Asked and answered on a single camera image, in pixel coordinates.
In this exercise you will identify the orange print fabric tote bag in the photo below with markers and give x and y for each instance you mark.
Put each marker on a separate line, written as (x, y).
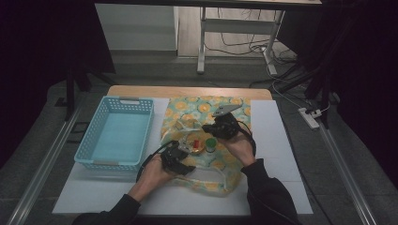
(187, 108)

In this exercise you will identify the person's left hand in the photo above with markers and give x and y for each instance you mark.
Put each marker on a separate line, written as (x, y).
(151, 178)

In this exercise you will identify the white power strip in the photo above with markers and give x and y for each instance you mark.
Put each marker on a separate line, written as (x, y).
(308, 118)

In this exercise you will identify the white metal desk frame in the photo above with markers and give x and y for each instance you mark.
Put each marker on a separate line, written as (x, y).
(237, 26)

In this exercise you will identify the small jar with green lid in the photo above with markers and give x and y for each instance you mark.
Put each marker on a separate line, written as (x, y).
(211, 144)

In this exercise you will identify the person's right hand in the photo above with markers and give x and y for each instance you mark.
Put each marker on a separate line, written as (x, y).
(239, 148)

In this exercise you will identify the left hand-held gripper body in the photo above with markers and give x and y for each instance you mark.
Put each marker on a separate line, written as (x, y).
(172, 156)

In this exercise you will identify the white table mat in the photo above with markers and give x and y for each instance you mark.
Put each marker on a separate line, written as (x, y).
(275, 150)

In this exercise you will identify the black metal stand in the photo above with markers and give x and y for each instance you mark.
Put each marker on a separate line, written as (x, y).
(70, 93)
(322, 90)

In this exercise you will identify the white cabinet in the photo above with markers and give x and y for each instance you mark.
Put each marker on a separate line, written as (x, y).
(137, 28)

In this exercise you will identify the round tin with red centre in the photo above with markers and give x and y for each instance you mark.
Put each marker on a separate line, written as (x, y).
(197, 144)

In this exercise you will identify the aluminium rail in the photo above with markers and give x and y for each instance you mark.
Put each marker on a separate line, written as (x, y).
(344, 175)
(43, 168)

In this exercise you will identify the light blue plastic basket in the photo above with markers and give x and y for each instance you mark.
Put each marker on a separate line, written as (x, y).
(115, 140)

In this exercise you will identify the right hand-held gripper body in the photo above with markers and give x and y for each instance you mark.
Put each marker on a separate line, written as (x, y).
(225, 126)

